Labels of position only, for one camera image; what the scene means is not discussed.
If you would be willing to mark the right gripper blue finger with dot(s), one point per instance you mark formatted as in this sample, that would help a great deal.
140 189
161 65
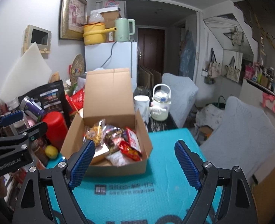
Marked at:
9 119

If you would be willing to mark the nutritious cereal snack bag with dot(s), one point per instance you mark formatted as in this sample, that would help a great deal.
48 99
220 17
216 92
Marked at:
112 137

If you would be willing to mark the white foam board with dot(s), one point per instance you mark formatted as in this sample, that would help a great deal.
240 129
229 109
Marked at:
29 72

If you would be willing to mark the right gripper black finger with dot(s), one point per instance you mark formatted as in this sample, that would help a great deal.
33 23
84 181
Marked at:
33 133

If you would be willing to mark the right hanging tote bag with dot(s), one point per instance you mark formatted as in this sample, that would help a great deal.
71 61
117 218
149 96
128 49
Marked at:
231 71

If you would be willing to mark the yellow green lemon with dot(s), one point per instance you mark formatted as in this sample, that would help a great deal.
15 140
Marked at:
51 152

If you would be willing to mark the small window gift box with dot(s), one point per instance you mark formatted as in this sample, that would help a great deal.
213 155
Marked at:
101 151

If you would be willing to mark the left hanging tote bag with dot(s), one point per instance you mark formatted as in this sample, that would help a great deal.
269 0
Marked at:
214 67

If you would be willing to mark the framed picture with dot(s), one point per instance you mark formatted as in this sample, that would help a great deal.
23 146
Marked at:
72 19

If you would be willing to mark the dark brown door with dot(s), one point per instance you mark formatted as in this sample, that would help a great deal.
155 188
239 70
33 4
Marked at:
151 48

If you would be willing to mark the black standing pouch bag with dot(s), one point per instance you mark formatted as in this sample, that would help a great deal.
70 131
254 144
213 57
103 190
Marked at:
50 97

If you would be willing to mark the white paper towel roll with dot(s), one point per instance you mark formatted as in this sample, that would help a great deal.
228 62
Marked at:
142 104

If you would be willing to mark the green electric kettle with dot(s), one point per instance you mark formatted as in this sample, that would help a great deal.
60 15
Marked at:
125 28

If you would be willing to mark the teal bubble mailer mat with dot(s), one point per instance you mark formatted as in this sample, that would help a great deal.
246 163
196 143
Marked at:
160 195

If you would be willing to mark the grey leaf chair cover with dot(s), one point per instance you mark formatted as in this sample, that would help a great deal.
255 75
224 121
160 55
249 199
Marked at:
183 96
245 138

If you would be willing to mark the dark brown labelled jar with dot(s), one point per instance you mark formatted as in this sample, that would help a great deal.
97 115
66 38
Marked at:
40 153

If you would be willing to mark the purple can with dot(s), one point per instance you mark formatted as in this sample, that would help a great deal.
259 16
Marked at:
32 109

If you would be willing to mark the red white sachet packet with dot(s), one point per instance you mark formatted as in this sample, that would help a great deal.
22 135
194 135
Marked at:
133 140

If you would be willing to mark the wall intercom monitor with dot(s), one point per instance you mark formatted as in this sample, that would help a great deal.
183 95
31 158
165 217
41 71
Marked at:
41 37

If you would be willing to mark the brown cardboard box at right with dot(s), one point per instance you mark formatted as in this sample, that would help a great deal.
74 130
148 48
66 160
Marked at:
264 197

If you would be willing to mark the white mini fridge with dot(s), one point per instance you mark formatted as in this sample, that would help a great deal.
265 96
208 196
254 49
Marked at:
113 56

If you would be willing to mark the hanging tote bag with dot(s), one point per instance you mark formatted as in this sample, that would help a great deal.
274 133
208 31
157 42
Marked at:
231 71
214 67

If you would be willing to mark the white cartoon kettle bottle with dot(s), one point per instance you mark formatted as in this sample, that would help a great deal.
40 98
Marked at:
161 101

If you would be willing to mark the white bread drawing packet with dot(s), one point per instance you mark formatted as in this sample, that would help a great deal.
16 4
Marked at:
119 159

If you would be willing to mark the red cylindrical container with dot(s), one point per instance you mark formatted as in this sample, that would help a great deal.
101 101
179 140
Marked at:
56 129

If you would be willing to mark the yellow pot with handle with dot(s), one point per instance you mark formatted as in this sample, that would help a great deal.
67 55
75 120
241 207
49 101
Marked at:
95 33

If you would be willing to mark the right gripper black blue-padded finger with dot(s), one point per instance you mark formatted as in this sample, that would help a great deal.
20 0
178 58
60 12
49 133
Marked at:
236 204
33 203

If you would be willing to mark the woven round mat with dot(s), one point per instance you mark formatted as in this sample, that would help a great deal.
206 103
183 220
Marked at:
77 68

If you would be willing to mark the red chinese snack packet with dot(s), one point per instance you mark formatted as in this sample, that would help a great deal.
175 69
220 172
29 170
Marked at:
129 152

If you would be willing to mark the near grey leaf chair cover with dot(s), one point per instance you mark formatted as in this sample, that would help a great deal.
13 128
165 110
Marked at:
245 138

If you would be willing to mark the open cardboard box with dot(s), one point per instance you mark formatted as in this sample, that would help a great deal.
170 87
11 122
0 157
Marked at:
109 96

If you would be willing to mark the waffle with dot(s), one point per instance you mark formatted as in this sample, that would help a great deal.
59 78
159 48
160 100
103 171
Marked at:
94 133

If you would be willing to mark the far grey leaf chair cover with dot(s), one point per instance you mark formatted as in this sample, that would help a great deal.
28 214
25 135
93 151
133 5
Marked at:
183 96

